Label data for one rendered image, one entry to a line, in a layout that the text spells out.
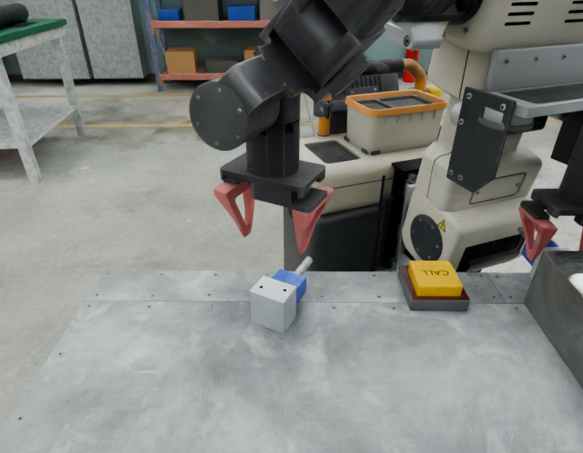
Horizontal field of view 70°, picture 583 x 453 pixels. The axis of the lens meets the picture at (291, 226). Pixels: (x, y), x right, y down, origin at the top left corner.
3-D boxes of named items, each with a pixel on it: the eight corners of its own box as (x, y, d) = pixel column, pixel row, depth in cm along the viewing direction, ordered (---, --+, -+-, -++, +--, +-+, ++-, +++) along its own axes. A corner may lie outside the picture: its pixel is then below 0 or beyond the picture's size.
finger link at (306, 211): (307, 271, 46) (310, 196, 41) (252, 254, 49) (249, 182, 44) (331, 242, 51) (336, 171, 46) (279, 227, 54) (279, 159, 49)
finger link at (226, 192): (267, 259, 48) (265, 185, 43) (216, 243, 51) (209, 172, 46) (294, 232, 53) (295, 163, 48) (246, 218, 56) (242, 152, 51)
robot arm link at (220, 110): (375, 60, 38) (313, -16, 37) (332, 86, 29) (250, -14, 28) (292, 139, 45) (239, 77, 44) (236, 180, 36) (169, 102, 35)
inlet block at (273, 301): (294, 269, 66) (295, 240, 63) (323, 278, 64) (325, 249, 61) (251, 322, 56) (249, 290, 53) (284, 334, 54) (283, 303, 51)
